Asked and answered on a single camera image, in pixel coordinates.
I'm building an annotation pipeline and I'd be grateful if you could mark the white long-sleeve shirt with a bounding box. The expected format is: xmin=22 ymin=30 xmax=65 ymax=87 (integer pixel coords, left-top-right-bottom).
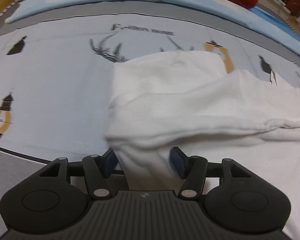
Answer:
xmin=105 ymin=51 xmax=300 ymax=239

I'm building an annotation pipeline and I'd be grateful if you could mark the printed grey bed sheet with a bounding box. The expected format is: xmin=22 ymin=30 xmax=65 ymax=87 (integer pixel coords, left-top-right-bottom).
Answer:
xmin=0 ymin=1 xmax=300 ymax=236

